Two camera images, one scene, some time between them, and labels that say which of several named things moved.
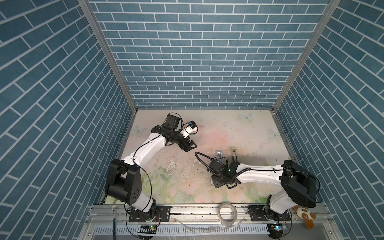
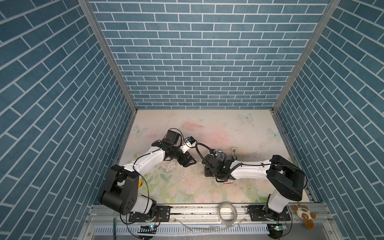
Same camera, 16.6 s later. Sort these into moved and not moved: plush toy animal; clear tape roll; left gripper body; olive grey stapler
Moved: left gripper body
Not moved: clear tape roll; plush toy animal; olive grey stapler
